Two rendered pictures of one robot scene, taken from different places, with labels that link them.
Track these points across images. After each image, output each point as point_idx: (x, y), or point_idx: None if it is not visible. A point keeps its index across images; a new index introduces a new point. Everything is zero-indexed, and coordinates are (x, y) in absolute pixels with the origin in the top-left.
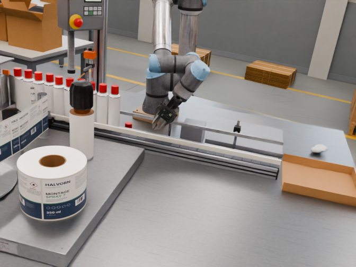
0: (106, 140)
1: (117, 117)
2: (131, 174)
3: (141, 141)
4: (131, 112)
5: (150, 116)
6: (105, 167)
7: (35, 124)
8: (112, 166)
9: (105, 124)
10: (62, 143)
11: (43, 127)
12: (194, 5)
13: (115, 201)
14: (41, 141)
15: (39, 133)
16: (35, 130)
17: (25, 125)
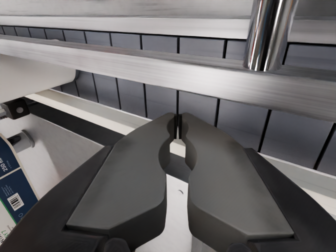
0: (94, 143)
1: (21, 90)
2: (199, 245)
3: None
4: (7, 47)
5: (90, 59)
6: (147, 250)
7: (3, 201)
8: (156, 251)
9: (41, 99)
10: (56, 160)
11: (11, 169)
12: None
13: None
14: (38, 154)
15: (22, 178)
16: (15, 194)
17: (4, 234)
